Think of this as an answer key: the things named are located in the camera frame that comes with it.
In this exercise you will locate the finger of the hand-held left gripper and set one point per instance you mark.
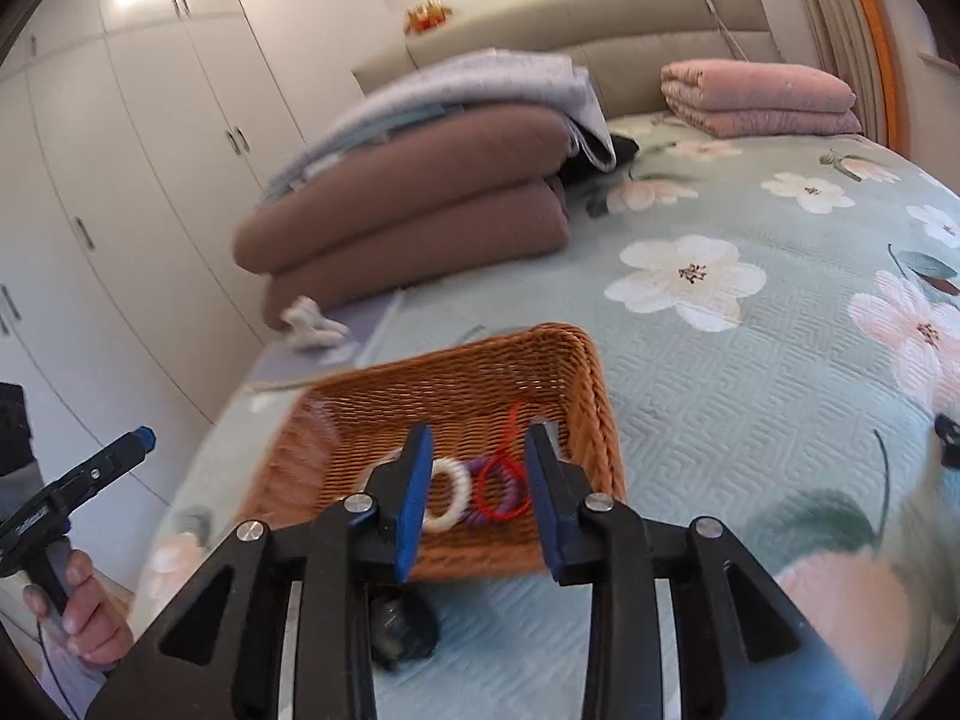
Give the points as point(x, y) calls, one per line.
point(112, 457)

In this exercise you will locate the black wrist watch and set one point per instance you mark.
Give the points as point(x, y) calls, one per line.
point(401, 630)

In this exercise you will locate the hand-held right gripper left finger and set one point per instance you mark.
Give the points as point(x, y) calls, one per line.
point(415, 502)

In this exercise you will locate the black cloth item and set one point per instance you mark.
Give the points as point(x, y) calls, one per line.
point(600, 161)

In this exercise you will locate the folded grey blanket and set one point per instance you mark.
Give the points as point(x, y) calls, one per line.
point(480, 82)

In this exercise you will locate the orange stuffed toy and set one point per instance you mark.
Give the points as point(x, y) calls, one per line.
point(427, 19)

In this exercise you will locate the beige padded headboard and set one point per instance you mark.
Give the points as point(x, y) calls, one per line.
point(637, 37)

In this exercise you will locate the folded pink quilt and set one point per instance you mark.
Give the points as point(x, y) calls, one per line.
point(757, 97)

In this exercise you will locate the person's left hand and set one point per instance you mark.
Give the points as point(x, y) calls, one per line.
point(94, 622)

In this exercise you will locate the brown pillow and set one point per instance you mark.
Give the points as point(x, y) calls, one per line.
point(420, 165)
point(435, 255)

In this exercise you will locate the pale lilac sheet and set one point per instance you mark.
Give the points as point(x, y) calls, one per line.
point(352, 349)

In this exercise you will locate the brown wicker basket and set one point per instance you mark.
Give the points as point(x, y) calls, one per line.
point(450, 382)

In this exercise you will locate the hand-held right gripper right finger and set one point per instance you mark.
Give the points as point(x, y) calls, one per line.
point(546, 517)

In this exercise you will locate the curtain with orange edge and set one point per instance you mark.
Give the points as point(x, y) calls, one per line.
point(847, 30)

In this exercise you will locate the white wardrobe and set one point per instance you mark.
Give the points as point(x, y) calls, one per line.
point(112, 202)

